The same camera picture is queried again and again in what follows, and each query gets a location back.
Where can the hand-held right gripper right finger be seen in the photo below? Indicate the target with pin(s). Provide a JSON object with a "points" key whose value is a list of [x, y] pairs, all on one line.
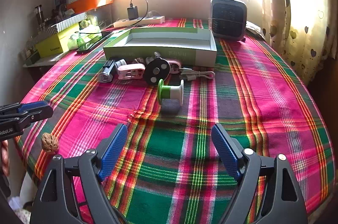
{"points": [[224, 150]]}

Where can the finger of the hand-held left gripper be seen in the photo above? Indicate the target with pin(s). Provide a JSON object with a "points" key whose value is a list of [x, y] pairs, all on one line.
{"points": [[31, 106], [34, 117]]}

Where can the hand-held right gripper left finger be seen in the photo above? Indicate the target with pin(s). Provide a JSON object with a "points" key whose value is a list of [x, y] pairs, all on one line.
{"points": [[113, 152]]}

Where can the green and white spool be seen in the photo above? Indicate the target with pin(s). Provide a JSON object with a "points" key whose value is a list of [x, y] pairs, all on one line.
{"points": [[170, 93]]}

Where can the black bike light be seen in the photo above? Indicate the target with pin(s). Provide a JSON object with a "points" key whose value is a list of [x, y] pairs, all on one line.
{"points": [[107, 72]]}

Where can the pink plastic clip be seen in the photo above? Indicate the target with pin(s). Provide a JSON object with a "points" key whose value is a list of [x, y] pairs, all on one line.
{"points": [[130, 71]]}

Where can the small clear plastic jar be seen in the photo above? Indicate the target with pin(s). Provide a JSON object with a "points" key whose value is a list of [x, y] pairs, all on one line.
{"points": [[121, 63]]}

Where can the black round disc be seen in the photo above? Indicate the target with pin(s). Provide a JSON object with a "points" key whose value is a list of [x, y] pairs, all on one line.
{"points": [[157, 72]]}

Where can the small pink plastic holder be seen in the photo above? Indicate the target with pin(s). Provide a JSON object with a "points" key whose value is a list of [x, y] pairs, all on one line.
{"points": [[174, 65]]}

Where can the green and white cardboard box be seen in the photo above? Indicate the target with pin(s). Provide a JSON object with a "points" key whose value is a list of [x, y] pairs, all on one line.
{"points": [[158, 40]]}

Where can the person's left hand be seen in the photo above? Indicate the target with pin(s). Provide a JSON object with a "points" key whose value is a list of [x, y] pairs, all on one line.
{"points": [[4, 156]]}

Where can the plaid tablecloth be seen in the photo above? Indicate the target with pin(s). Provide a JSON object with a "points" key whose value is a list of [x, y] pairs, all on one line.
{"points": [[237, 108]]}

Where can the yellow-green box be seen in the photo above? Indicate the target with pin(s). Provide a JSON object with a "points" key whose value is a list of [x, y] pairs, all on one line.
{"points": [[51, 44]]}

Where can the green tissue pack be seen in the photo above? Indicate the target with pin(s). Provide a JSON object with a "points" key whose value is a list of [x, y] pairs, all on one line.
{"points": [[84, 38]]}

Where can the black phone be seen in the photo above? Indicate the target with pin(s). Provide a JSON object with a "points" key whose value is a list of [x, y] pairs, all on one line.
{"points": [[91, 43]]}

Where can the glass press pot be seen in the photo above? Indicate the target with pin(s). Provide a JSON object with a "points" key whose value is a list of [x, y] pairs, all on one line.
{"points": [[39, 15]]}

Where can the striped box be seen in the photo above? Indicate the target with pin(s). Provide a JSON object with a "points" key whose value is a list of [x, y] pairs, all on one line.
{"points": [[68, 20]]}

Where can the small green packet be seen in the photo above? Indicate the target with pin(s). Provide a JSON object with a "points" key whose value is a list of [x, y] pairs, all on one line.
{"points": [[84, 24]]}

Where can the orange tray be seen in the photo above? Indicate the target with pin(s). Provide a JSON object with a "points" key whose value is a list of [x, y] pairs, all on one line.
{"points": [[89, 1]]}

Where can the grey small desktop fan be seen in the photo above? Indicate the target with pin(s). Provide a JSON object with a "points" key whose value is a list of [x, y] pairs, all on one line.
{"points": [[228, 18]]}

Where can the white power strip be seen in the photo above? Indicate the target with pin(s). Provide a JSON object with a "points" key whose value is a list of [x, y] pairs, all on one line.
{"points": [[140, 20]]}

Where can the white plug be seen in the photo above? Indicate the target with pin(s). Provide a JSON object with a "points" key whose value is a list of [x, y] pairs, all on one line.
{"points": [[151, 14]]}

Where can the heart print curtain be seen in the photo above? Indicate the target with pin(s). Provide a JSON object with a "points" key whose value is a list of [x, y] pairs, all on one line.
{"points": [[298, 15]]}

